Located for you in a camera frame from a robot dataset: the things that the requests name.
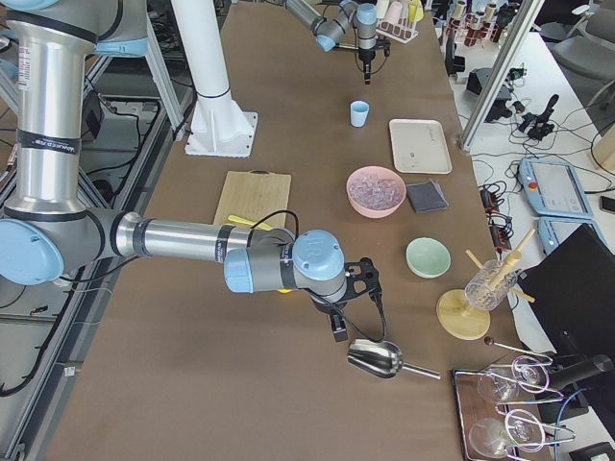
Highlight yellow plastic knife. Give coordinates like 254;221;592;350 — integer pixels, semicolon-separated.
227;215;257;227

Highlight blue teach pendant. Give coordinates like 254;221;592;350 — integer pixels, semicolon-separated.
518;158;593;219

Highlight wine glass rack tray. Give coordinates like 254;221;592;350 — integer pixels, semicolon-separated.
452;355;576;460

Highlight light blue plastic cup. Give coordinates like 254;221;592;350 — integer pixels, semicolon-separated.
350;100;370;128

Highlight green bowl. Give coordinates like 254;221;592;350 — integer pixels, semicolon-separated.
406;237;452;279

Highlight textured drinking glass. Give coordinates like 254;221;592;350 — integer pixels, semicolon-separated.
464;259;517;311

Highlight grey folded cloth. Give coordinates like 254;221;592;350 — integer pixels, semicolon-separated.
406;180;449;213

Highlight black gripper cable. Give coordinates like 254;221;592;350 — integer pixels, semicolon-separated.
249;209;388;345
355;28;391;79

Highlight long bar spoon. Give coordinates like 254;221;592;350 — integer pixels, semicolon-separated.
483;336;553;359

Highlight white wire cup rack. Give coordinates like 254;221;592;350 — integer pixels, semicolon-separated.
376;0;419;44

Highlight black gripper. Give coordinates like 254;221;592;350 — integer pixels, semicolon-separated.
355;36;391;85
309;257;382;342

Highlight yellow upturned cup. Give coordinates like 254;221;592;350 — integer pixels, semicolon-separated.
407;0;424;22

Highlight upper wine glass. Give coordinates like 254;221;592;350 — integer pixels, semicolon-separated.
478;355;548;403

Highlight cream rabbit serving tray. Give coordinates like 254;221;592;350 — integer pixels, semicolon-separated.
388;118;453;175

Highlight steel ice scoop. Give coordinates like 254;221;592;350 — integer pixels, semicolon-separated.
347;339;441;379

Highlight pink upturned cup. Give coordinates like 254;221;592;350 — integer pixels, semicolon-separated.
383;1;403;25

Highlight pink bowl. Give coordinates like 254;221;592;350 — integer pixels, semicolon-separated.
346;166;406;219

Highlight wooden glass stand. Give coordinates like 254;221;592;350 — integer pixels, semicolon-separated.
436;229;535;340

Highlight lower wine glass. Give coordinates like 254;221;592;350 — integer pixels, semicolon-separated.
469;409;546;460

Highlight wooden cutting board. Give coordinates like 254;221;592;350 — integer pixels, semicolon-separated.
213;171;291;225

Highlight white upturned cup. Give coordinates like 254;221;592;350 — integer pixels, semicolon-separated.
376;0;389;20

